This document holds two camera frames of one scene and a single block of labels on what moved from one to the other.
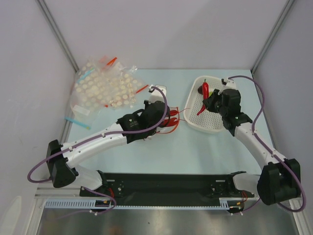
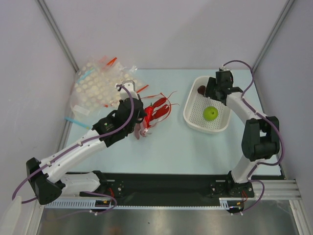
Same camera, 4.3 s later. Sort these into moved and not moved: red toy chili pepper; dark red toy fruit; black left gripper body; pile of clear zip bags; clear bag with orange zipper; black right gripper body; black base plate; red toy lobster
Moved: red toy lobster; black left gripper body; red toy chili pepper; clear bag with orange zipper; black right gripper body
Not moved: pile of clear zip bags; dark red toy fruit; black base plate
